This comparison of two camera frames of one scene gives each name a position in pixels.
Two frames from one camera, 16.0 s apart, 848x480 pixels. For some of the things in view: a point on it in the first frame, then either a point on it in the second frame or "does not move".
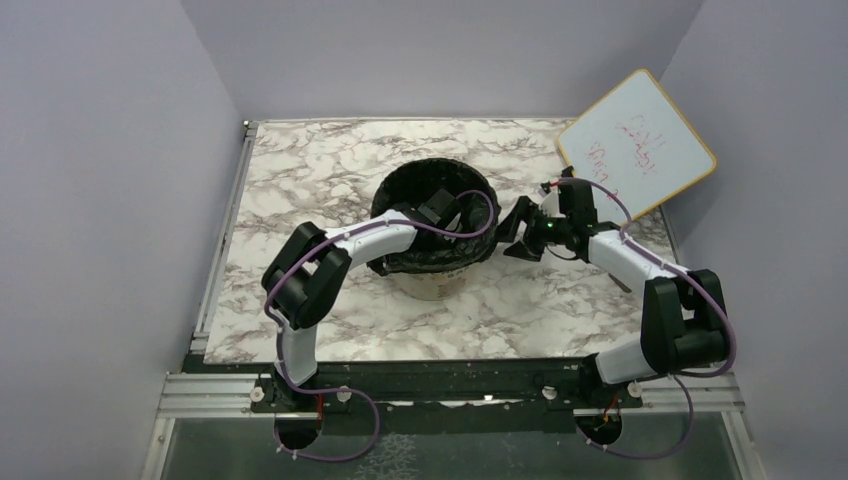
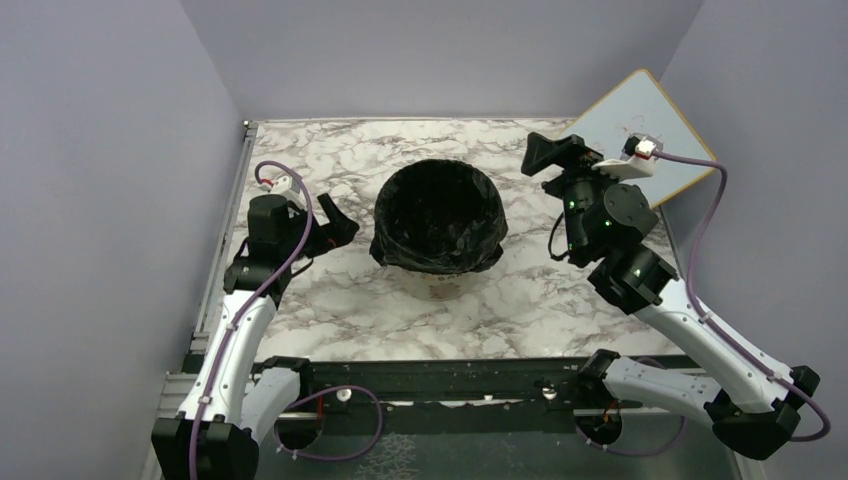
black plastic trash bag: (465, 241) does not move
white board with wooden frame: (635, 143) does not move
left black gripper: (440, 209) to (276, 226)
